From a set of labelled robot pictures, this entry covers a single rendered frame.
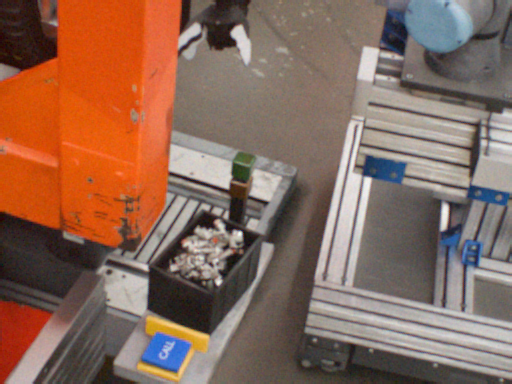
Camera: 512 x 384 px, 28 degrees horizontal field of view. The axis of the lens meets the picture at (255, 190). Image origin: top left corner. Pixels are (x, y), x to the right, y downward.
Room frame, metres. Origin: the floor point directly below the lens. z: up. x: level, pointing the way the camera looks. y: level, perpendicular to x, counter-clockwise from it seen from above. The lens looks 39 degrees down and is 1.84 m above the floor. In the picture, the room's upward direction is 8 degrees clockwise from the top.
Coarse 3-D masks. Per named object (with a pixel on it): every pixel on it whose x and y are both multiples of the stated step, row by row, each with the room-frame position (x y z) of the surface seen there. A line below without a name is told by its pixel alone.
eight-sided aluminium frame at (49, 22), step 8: (48, 0) 1.79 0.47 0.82; (56, 0) 1.82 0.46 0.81; (48, 8) 1.79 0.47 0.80; (56, 8) 1.82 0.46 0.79; (48, 16) 1.79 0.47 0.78; (56, 16) 1.81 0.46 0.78; (48, 24) 1.79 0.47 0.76; (56, 24) 1.79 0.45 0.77; (48, 32) 1.79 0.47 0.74; (56, 32) 1.79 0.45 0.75; (56, 40) 1.81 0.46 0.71
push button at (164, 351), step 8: (160, 336) 1.25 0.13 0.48; (168, 336) 1.25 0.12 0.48; (152, 344) 1.22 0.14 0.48; (160, 344) 1.23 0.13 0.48; (168, 344) 1.23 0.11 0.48; (176, 344) 1.23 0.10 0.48; (184, 344) 1.24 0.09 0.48; (144, 352) 1.20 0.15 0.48; (152, 352) 1.21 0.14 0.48; (160, 352) 1.21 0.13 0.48; (168, 352) 1.21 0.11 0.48; (176, 352) 1.21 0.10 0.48; (184, 352) 1.22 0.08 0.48; (144, 360) 1.19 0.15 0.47; (152, 360) 1.19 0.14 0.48; (160, 360) 1.19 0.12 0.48; (168, 360) 1.19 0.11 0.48; (176, 360) 1.20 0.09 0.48; (168, 368) 1.18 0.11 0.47; (176, 368) 1.18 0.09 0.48
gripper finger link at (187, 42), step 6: (198, 24) 1.71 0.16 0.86; (186, 30) 1.69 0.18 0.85; (192, 30) 1.69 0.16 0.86; (198, 30) 1.69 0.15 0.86; (180, 36) 1.68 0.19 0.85; (186, 36) 1.68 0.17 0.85; (192, 36) 1.68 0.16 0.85; (198, 36) 1.68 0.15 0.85; (180, 42) 1.67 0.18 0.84; (186, 42) 1.66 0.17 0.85; (192, 42) 1.68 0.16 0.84; (198, 42) 1.70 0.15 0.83; (180, 48) 1.65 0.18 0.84; (186, 48) 1.66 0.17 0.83; (192, 48) 1.69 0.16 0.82; (180, 54) 1.65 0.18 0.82; (186, 54) 1.68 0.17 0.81; (192, 54) 1.69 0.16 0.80
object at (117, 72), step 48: (96, 0) 1.42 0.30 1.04; (144, 0) 1.41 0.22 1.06; (96, 48) 1.42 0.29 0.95; (144, 48) 1.41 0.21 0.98; (96, 96) 1.42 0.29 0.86; (144, 96) 1.41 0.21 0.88; (96, 144) 1.42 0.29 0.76; (144, 144) 1.42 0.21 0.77; (96, 192) 1.42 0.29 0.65; (144, 192) 1.43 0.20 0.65; (96, 240) 1.42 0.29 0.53
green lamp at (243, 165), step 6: (240, 156) 1.58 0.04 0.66; (246, 156) 1.58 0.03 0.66; (252, 156) 1.58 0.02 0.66; (234, 162) 1.56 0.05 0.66; (240, 162) 1.56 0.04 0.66; (246, 162) 1.56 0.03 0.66; (252, 162) 1.57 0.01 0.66; (234, 168) 1.56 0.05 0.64; (240, 168) 1.56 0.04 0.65; (246, 168) 1.55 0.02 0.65; (252, 168) 1.57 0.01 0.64; (234, 174) 1.56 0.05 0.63; (240, 174) 1.56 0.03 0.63; (246, 174) 1.55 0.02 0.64
